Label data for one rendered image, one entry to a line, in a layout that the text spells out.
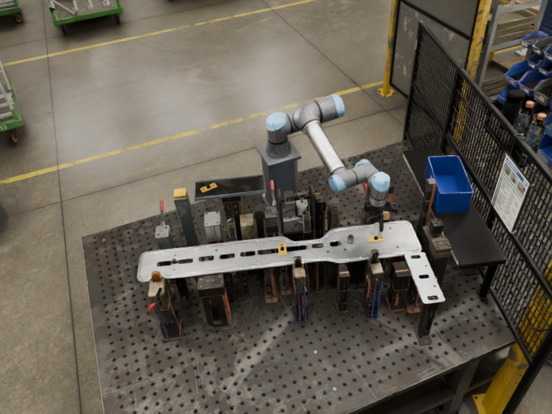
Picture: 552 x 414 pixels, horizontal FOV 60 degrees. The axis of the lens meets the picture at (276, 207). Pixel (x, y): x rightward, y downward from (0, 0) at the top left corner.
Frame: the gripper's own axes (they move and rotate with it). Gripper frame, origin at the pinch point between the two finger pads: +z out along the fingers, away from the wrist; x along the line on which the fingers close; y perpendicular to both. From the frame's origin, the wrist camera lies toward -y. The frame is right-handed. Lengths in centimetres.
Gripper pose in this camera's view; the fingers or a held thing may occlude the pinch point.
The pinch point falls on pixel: (375, 228)
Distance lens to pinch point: 237.5
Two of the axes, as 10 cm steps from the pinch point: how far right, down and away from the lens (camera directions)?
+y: -9.8, 1.7, -1.1
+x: 2.0, 7.3, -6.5
